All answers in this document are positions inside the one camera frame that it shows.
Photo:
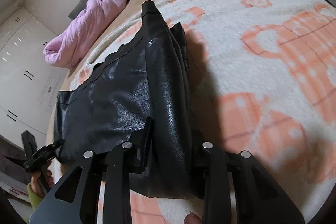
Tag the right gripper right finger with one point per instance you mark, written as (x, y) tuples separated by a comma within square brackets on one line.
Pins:
[(236, 186)]

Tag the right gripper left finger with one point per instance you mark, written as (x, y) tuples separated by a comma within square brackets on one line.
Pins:
[(74, 198)]

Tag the black leather jacket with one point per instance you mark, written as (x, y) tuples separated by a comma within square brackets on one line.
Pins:
[(147, 77)]

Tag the person's right hand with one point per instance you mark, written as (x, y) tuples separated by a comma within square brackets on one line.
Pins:
[(192, 218)]

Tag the green cloth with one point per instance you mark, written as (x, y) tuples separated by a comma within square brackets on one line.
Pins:
[(35, 194)]

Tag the white wardrobe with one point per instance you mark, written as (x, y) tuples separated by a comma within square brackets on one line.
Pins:
[(29, 86)]

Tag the pink padded quilt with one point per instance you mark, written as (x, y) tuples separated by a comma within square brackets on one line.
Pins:
[(68, 49)]

